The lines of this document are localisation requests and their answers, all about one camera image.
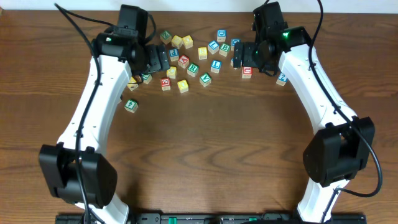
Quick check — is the yellow centre block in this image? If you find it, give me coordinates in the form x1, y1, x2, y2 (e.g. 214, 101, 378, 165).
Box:
198, 47, 208, 60

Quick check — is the blue D block top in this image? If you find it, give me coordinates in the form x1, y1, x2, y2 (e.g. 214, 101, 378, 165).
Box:
216, 29, 226, 42

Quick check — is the blue d block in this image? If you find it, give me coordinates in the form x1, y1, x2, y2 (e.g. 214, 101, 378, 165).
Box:
216, 29, 226, 42
231, 39, 241, 50

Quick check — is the blue P block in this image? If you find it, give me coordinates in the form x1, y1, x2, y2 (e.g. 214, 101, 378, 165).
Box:
169, 49, 179, 62

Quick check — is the green N block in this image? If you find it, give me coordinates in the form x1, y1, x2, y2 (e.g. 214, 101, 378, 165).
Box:
141, 73, 152, 84

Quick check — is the green V block centre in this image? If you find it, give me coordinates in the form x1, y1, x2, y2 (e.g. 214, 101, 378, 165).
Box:
200, 73, 212, 87

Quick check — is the blue D block right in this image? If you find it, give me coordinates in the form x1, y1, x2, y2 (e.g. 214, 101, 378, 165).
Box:
231, 39, 241, 50

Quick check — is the red U block right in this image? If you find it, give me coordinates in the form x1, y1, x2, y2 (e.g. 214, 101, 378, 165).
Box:
242, 67, 253, 79

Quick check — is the red E block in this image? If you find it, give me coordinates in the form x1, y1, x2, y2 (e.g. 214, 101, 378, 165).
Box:
160, 78, 171, 91

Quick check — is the green 4 block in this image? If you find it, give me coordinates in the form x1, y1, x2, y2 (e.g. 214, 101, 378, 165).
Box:
124, 100, 139, 113

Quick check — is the blue L block lower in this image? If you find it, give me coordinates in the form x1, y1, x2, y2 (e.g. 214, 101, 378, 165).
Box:
211, 60, 222, 73

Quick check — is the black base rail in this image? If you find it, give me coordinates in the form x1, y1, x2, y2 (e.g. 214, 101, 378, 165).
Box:
55, 213, 367, 224

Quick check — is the green B block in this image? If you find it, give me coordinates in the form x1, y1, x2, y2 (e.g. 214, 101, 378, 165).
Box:
219, 43, 231, 57

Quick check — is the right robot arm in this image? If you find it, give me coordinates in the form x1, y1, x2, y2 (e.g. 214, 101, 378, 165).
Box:
233, 26, 382, 223

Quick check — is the yellow S block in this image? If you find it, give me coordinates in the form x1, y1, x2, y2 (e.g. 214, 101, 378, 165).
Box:
171, 35, 183, 49

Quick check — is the red A block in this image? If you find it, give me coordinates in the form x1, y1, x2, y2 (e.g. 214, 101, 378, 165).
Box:
178, 55, 190, 68

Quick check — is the blue 2 block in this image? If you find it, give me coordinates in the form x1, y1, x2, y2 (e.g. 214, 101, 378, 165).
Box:
276, 73, 288, 86

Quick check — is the yellow block top right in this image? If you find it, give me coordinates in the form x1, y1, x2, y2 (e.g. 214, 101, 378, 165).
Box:
182, 35, 193, 49

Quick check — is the yellow C block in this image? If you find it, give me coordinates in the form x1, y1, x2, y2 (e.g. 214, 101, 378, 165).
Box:
167, 67, 177, 79

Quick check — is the yellow K block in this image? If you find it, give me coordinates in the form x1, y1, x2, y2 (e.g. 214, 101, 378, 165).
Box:
127, 77, 139, 91

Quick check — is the green Z block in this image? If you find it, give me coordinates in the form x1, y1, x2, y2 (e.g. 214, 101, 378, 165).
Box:
160, 30, 172, 45

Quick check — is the yellow O block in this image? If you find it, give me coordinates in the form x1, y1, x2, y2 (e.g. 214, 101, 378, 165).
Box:
177, 80, 189, 93

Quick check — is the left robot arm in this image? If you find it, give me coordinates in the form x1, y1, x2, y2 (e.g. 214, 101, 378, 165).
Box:
39, 33, 170, 223

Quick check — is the green R block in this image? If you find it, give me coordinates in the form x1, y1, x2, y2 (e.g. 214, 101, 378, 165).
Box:
187, 63, 199, 77

